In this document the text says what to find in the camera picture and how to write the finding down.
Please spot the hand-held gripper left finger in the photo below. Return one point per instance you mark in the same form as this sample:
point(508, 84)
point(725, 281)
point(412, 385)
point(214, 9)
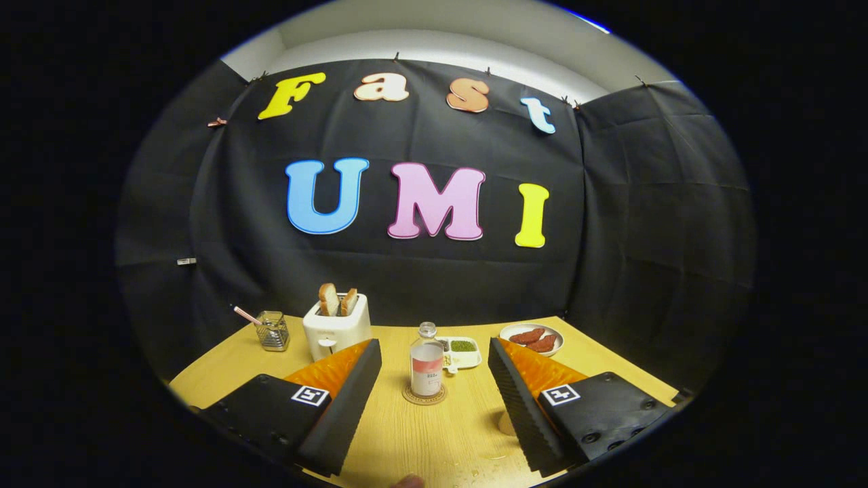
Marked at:
point(352, 400)

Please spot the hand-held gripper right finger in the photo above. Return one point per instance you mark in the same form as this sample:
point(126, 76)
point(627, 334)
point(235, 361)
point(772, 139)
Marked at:
point(519, 407)

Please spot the round cork coaster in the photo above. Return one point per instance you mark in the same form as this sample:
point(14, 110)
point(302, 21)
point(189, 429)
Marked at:
point(407, 396)

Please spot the clear juice bottle red label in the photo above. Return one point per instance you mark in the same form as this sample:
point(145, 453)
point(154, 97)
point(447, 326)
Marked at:
point(426, 369)

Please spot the red meat piece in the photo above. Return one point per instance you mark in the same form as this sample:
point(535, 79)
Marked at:
point(526, 336)
point(542, 343)

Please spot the white toaster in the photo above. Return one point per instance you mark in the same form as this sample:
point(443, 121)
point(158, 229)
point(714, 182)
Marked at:
point(332, 332)

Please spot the white divided dish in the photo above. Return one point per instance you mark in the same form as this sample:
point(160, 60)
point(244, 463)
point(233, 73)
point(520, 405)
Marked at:
point(464, 356)

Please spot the round white plate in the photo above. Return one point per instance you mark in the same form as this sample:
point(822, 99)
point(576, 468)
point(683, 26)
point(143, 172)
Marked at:
point(507, 331)

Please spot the wooden table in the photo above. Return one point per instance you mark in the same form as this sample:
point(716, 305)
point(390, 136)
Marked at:
point(420, 440)

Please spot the toasted bread slice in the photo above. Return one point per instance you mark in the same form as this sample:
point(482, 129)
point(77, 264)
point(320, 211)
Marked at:
point(328, 299)
point(348, 302)

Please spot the pink striped straw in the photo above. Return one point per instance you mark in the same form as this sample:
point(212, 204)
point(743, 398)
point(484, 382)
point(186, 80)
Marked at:
point(245, 314)

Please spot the copper clip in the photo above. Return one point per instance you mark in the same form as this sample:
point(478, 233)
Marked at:
point(217, 123)

